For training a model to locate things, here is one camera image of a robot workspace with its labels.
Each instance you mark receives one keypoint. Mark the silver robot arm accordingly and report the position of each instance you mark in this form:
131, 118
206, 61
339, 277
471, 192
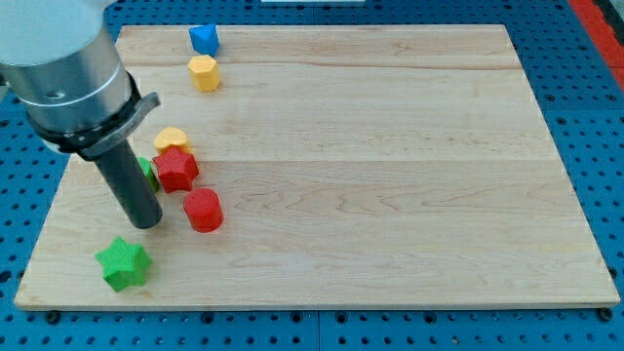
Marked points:
58, 57

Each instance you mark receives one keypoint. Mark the red circle block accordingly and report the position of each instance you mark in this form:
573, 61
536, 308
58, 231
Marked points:
203, 209

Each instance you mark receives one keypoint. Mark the yellow heart block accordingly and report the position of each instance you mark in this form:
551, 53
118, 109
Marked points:
172, 137

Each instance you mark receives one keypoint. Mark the wooden board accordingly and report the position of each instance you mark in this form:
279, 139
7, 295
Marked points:
384, 167

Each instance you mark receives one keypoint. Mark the red star block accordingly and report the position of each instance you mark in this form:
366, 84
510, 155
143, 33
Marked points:
176, 170

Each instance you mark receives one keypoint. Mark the yellow hexagon block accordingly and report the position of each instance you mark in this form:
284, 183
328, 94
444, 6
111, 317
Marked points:
204, 73

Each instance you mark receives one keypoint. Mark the green block behind tool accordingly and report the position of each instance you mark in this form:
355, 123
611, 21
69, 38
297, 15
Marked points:
149, 174

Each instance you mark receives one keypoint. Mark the blue block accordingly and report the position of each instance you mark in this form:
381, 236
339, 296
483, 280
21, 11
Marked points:
204, 39

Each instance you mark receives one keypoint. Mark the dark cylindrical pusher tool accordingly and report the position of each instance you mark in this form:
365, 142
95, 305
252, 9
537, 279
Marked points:
122, 172

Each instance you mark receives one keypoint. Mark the green star block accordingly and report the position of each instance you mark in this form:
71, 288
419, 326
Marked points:
123, 264

